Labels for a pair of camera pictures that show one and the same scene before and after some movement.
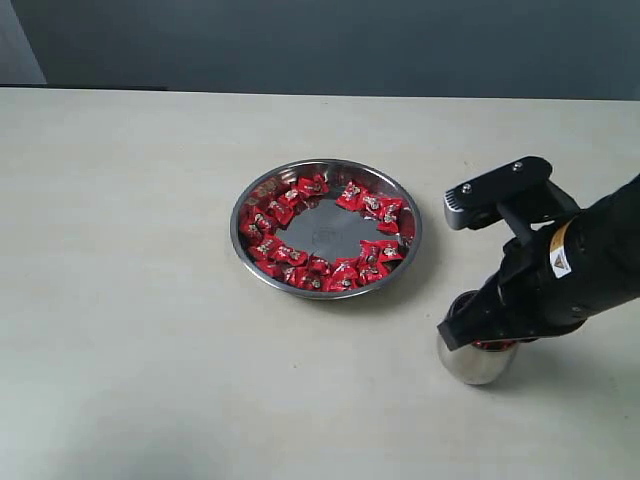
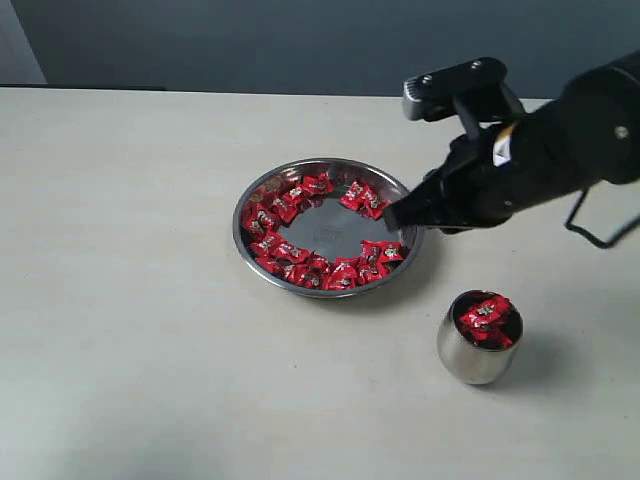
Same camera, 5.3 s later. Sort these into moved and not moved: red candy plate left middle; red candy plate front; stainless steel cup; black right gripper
Moved: black right gripper
Not moved: red candy plate left middle; stainless steel cup; red candy plate front
